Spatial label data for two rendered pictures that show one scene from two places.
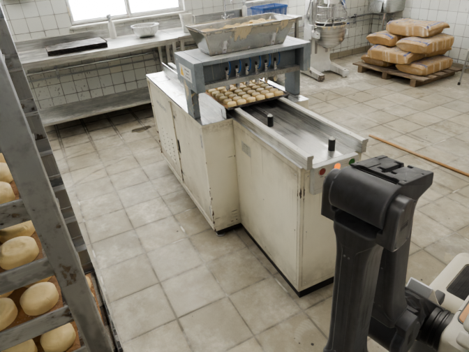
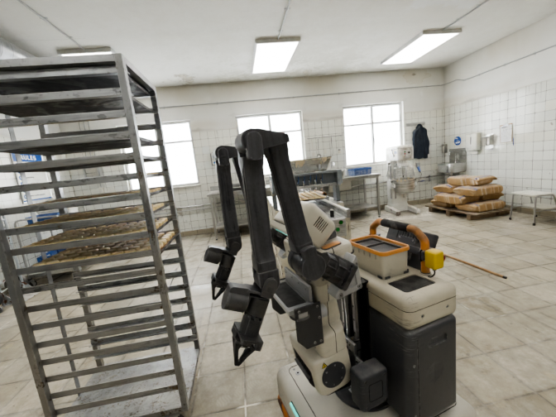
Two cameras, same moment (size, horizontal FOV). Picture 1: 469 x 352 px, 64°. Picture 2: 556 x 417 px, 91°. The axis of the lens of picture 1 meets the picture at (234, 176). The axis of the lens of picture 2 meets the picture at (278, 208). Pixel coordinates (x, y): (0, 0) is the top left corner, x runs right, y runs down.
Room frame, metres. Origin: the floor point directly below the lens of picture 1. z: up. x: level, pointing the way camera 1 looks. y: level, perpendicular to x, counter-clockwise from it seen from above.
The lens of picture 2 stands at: (-0.62, -0.71, 1.31)
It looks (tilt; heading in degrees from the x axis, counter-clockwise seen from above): 9 degrees down; 18
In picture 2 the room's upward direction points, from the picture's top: 6 degrees counter-clockwise
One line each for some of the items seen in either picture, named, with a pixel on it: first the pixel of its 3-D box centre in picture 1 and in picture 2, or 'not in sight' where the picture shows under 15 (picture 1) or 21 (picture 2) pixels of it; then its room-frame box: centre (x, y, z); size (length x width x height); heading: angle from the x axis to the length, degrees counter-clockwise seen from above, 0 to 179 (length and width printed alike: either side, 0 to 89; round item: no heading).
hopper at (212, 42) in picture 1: (241, 34); (303, 165); (2.25, -0.11, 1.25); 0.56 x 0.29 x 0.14; 113
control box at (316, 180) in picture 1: (333, 173); (330, 228); (1.45, -0.45, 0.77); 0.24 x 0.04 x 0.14; 113
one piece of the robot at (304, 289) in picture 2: not in sight; (295, 302); (0.33, -0.43, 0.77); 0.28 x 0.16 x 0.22; 38
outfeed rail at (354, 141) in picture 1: (257, 89); (316, 198); (2.41, -0.20, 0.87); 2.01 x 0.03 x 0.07; 23
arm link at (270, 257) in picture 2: not in sight; (257, 214); (0.06, -0.43, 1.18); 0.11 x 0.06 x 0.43; 39
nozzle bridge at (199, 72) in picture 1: (243, 76); (304, 188); (2.25, -0.11, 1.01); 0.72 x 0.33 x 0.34; 113
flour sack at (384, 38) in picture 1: (394, 35); (456, 187); (5.51, -2.43, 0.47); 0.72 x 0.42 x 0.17; 116
